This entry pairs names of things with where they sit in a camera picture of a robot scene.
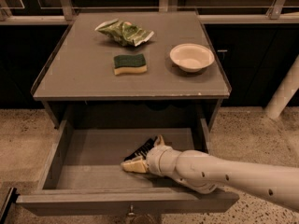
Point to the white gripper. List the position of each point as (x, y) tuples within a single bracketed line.
[(154, 160)]

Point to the black rxbar chocolate bar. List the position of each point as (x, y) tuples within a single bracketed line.
[(143, 150)]

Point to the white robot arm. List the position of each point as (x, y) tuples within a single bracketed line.
[(202, 172)]

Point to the metal drawer knob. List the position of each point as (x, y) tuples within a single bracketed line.
[(131, 212)]

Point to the grey open top drawer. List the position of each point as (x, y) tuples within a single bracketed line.
[(83, 176)]

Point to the grey drawer cabinet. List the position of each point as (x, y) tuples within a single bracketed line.
[(83, 67)]

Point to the green and yellow sponge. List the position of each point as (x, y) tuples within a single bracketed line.
[(129, 64)]

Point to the white bowl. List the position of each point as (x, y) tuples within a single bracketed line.
[(191, 58)]

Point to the green crumpled chip bag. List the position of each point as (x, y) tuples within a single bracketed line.
[(124, 32)]

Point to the metal window frame rail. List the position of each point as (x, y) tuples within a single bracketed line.
[(208, 11)]

